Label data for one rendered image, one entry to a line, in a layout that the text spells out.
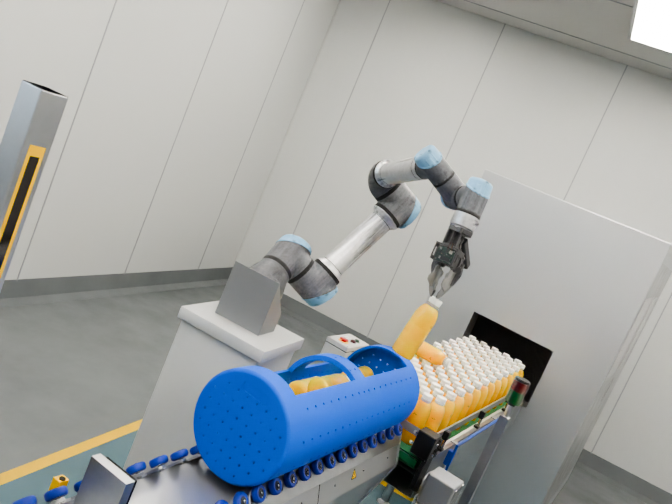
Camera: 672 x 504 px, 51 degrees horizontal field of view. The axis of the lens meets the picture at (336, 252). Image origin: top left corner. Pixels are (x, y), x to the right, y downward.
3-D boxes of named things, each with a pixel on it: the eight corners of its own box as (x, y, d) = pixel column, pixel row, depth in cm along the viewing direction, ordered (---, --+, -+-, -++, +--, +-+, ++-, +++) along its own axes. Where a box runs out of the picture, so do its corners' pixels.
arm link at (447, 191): (445, 170, 217) (461, 170, 207) (465, 198, 221) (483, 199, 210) (427, 187, 216) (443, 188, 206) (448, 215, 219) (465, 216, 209)
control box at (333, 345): (317, 358, 279) (327, 335, 277) (340, 354, 297) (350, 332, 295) (338, 370, 274) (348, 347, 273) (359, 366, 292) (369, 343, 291)
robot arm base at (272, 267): (239, 264, 228) (256, 244, 233) (243, 292, 239) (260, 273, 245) (278, 283, 223) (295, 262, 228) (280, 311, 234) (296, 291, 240)
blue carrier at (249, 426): (175, 441, 179) (221, 345, 174) (333, 396, 257) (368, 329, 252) (256, 512, 167) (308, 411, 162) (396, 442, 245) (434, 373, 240)
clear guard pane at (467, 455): (405, 555, 272) (456, 446, 265) (464, 501, 342) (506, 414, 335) (406, 555, 272) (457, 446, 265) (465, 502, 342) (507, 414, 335)
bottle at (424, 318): (386, 347, 207) (421, 294, 205) (395, 348, 213) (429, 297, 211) (405, 361, 203) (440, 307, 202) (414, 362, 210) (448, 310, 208)
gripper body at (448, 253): (427, 259, 201) (444, 220, 201) (437, 265, 208) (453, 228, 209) (451, 268, 197) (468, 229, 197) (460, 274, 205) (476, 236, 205)
